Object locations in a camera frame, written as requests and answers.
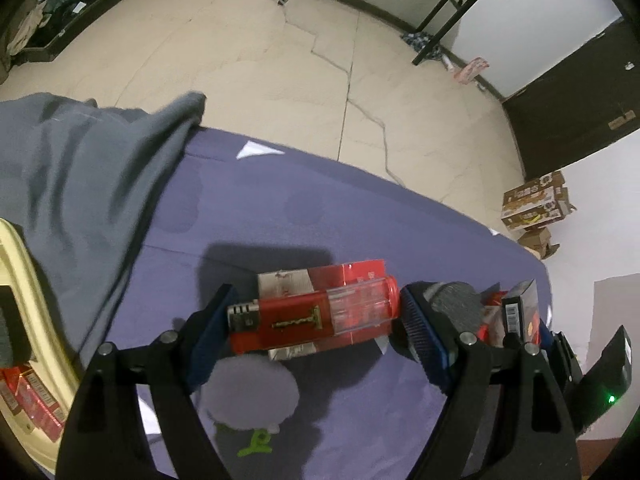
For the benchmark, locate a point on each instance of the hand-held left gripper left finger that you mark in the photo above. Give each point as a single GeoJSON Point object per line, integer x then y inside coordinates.
{"type": "Point", "coordinates": [210, 332]}

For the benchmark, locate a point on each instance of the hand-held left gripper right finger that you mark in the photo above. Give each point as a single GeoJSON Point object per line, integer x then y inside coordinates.
{"type": "Point", "coordinates": [422, 340]}

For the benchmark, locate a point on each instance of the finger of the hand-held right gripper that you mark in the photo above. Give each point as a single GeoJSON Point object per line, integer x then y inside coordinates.
{"type": "Point", "coordinates": [560, 355]}

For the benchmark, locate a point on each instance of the dark brown cigarette carton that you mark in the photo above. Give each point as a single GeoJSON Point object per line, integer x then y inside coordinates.
{"type": "Point", "coordinates": [520, 312]}

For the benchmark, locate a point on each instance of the round purple plush pad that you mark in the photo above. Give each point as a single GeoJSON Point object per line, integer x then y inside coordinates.
{"type": "Point", "coordinates": [250, 392]}

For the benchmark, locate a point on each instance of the red cigarette box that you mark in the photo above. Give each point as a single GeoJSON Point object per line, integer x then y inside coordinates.
{"type": "Point", "coordinates": [285, 282]}
{"type": "Point", "coordinates": [492, 317]}
{"type": "Point", "coordinates": [42, 405]}
{"type": "Point", "coordinates": [9, 390]}

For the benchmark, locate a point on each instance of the large red lighter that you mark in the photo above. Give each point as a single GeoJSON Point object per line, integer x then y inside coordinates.
{"type": "Point", "coordinates": [300, 320]}

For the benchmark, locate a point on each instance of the pale yellow plastic basin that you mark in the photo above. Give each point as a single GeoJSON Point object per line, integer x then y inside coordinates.
{"type": "Point", "coordinates": [35, 320]}

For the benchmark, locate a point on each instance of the small cardboard box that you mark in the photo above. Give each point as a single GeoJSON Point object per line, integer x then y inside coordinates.
{"type": "Point", "coordinates": [537, 242]}

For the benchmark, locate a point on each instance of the green plastic clip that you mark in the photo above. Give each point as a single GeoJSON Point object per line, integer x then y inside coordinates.
{"type": "Point", "coordinates": [256, 444]}

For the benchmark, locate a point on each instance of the purple bedsheet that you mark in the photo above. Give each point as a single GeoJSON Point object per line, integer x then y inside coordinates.
{"type": "Point", "coordinates": [350, 210]}

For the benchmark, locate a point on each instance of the printed cardboard box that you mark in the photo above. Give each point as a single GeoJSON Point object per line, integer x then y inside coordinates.
{"type": "Point", "coordinates": [535, 200]}

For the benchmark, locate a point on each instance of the grey cloth garment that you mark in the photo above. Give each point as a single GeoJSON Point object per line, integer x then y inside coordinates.
{"type": "Point", "coordinates": [85, 185]}

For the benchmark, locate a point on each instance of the dark brown door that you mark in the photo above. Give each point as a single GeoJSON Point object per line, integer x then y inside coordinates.
{"type": "Point", "coordinates": [570, 110]}

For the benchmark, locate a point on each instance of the pink packet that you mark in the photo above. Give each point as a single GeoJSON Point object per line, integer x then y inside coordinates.
{"type": "Point", "coordinates": [471, 69]}

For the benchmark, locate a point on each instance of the patterned cloth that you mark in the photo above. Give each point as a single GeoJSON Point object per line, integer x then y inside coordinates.
{"type": "Point", "coordinates": [422, 45]}

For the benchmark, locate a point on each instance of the black folding table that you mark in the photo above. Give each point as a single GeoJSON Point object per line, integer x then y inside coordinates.
{"type": "Point", "coordinates": [450, 5]}

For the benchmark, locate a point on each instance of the black open case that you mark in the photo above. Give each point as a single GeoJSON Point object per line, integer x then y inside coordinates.
{"type": "Point", "coordinates": [65, 20]}

